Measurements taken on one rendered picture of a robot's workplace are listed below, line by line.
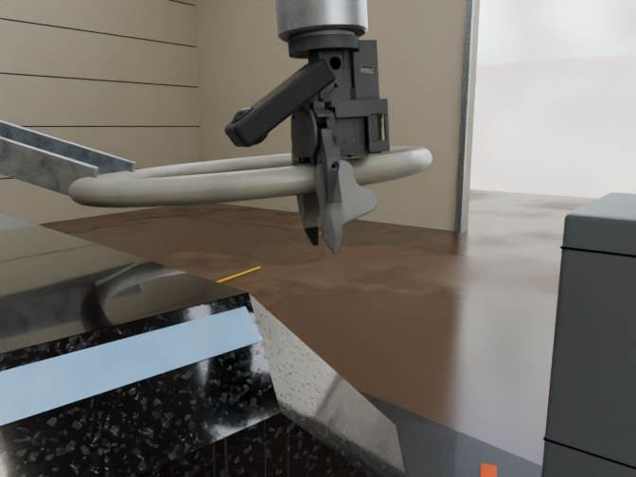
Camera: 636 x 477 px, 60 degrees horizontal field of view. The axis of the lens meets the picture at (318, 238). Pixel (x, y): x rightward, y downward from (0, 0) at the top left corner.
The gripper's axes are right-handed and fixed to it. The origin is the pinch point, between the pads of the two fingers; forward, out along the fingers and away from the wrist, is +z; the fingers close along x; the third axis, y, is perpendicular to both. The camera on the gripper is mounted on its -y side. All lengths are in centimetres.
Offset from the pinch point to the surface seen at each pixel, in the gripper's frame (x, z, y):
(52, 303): 1.5, 2.9, -26.1
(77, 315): -3.0, 3.2, -23.9
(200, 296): -1.4, 3.8, -13.0
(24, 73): 577, -92, -81
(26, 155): 33.4, -10.8, -29.9
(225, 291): -0.7, 3.9, -10.4
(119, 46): 633, -126, 14
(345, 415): -1.1, 20.0, 1.4
